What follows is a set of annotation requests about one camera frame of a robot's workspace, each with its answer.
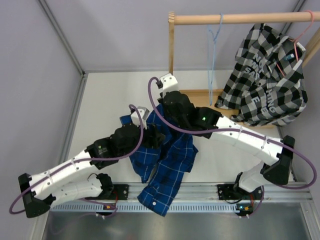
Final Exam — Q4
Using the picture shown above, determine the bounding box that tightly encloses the blue wire hanger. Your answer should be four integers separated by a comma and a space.
207, 13, 224, 107

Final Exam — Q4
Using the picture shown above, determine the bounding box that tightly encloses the slotted grey cable duct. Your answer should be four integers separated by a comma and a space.
51, 201, 240, 213

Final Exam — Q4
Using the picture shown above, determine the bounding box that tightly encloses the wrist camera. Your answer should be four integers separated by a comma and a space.
160, 73, 179, 98
130, 106, 150, 129

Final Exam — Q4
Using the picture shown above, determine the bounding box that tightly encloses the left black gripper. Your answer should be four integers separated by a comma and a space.
119, 119, 166, 158

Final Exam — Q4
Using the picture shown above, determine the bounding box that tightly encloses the pink wire hanger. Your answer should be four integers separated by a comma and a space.
275, 10, 315, 78

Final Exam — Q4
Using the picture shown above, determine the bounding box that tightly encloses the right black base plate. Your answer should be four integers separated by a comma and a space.
217, 183, 244, 201

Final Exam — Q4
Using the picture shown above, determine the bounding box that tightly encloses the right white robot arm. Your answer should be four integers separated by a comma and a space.
158, 91, 295, 199

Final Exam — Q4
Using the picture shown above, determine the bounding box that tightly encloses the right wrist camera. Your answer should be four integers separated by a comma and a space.
160, 73, 179, 98

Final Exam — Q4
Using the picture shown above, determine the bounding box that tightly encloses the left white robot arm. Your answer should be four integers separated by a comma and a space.
18, 123, 165, 218

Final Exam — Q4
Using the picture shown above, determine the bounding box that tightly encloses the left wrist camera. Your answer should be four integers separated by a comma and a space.
130, 106, 150, 129

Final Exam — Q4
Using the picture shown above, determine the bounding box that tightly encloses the aluminium mounting rail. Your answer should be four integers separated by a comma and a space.
104, 181, 313, 201

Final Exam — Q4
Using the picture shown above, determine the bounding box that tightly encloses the black white checkered shirt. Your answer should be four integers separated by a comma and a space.
215, 23, 308, 127

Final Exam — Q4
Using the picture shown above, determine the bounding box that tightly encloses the grey corner frame post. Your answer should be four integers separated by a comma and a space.
37, 0, 87, 76

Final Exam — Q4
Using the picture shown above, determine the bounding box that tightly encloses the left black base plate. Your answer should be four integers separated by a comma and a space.
108, 183, 129, 201

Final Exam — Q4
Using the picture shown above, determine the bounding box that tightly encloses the wooden clothes rack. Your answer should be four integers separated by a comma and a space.
164, 10, 320, 132

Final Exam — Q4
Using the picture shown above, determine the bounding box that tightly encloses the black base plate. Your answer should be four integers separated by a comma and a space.
108, 183, 129, 201
217, 183, 244, 201

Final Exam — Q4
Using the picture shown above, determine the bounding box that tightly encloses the blue plaid shirt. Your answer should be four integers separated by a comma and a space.
129, 111, 198, 217

